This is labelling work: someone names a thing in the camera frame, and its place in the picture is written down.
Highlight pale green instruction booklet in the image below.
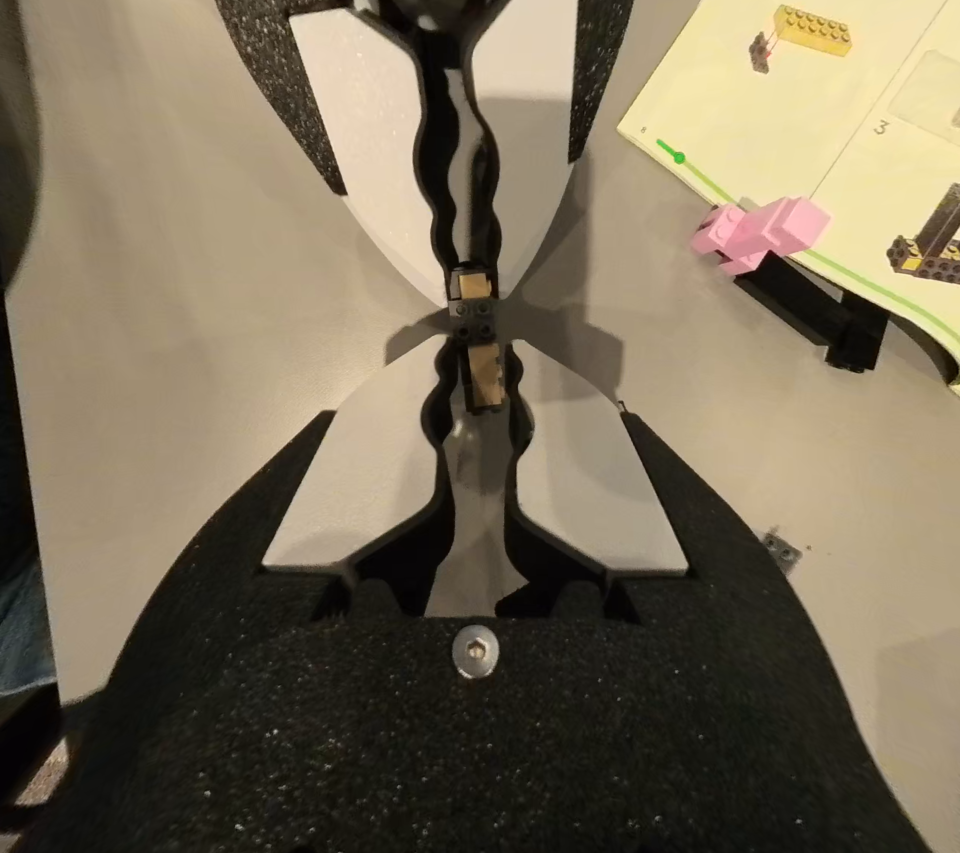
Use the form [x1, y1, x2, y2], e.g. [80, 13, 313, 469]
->
[616, 0, 960, 397]

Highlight person's dark knit top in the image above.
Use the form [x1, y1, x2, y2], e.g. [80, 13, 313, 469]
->
[0, 0, 46, 569]

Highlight black toy brick frame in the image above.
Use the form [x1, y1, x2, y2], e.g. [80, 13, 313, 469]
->
[731, 260, 890, 370]

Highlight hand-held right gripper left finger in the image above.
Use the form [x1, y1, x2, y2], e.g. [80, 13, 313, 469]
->
[262, 334, 459, 616]

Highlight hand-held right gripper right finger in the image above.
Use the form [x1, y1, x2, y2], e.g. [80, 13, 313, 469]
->
[498, 339, 690, 616]

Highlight yellow and grey brick assembly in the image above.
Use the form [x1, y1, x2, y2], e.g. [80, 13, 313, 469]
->
[448, 262, 504, 413]

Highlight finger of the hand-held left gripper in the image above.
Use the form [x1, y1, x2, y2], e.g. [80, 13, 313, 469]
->
[288, 0, 460, 304]
[468, 0, 584, 304]

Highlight dark grey square brick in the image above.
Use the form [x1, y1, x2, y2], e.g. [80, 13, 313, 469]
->
[448, 298, 502, 344]

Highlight person's blue jeans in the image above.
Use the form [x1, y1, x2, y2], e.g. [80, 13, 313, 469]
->
[0, 545, 60, 700]

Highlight grey square plate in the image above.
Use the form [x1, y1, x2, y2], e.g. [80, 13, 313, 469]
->
[761, 529, 802, 575]

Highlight grey desk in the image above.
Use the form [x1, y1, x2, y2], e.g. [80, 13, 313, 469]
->
[3, 0, 960, 853]

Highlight pink toy brick pig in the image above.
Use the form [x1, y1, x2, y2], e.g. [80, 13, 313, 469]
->
[690, 195, 832, 278]

